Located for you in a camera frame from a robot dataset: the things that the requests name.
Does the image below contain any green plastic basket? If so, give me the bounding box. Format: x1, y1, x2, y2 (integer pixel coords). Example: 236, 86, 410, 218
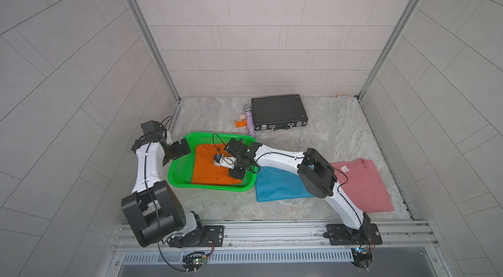
167, 132, 257, 192

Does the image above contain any orange t-shirt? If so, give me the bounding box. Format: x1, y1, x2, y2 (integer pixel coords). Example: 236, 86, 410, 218
191, 143, 242, 186

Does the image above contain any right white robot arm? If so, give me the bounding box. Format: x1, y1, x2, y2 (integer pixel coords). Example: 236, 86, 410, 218
214, 138, 371, 243

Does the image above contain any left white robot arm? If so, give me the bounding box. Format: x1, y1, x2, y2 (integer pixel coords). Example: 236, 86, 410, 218
121, 121, 206, 248

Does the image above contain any blue folded t-shirt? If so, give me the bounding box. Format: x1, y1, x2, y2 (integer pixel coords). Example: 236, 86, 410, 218
255, 167, 313, 202

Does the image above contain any pink folded t-shirt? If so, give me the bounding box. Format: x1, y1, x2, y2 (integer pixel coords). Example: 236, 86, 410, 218
331, 159, 394, 214

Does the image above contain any small orange object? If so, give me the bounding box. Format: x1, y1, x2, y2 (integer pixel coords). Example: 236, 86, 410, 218
235, 119, 246, 128

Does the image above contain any purple patterned bottle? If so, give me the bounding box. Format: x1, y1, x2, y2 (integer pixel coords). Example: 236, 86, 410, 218
244, 104, 255, 138

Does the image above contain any black hard case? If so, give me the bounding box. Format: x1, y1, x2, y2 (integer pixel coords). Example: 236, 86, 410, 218
251, 95, 309, 131

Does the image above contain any left green circuit board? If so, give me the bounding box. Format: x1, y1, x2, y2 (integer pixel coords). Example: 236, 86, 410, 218
182, 252, 210, 272

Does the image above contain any green circuit board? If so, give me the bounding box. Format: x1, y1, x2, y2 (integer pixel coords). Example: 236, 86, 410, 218
351, 248, 374, 270
182, 252, 210, 272

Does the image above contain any right green circuit board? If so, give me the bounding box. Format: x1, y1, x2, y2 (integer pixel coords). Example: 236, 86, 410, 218
351, 248, 374, 270

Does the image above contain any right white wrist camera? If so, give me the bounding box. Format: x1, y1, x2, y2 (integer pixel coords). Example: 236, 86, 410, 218
214, 153, 235, 169

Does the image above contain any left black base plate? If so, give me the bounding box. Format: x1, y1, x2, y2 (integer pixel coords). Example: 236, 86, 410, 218
168, 225, 225, 248

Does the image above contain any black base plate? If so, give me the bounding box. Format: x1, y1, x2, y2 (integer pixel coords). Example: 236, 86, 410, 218
168, 225, 225, 248
323, 223, 382, 246

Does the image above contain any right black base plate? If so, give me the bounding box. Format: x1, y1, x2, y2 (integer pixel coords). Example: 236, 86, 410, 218
323, 223, 382, 246

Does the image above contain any aluminium mounting rail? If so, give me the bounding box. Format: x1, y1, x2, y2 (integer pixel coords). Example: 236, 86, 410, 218
109, 219, 439, 252

